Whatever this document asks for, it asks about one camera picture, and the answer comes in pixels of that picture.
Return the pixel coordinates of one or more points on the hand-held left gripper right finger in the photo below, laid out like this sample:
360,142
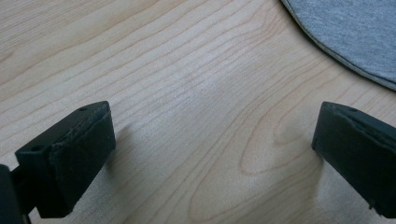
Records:
358,149

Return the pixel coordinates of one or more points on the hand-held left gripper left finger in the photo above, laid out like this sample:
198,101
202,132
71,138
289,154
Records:
71,161

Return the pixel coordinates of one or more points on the grey cloth garment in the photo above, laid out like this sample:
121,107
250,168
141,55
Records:
351,31

